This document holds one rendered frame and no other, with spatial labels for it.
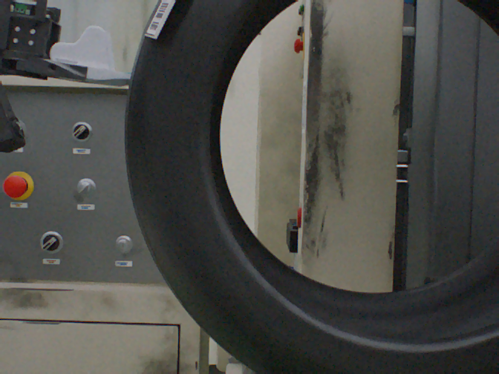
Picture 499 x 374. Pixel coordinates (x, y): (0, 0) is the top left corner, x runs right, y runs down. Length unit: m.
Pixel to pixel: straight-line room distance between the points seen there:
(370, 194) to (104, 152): 0.57
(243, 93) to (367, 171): 3.19
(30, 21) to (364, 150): 0.51
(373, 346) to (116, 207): 0.86
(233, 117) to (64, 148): 2.79
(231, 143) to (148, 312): 2.84
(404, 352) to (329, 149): 0.45
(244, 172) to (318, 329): 3.58
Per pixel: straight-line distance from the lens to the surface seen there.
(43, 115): 1.71
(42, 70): 0.99
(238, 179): 4.46
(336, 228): 1.30
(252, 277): 0.89
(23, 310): 1.69
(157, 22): 0.91
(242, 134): 4.46
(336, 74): 1.29
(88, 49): 1.01
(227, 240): 0.89
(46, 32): 1.01
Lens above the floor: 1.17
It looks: 3 degrees down
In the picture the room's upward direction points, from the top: 2 degrees clockwise
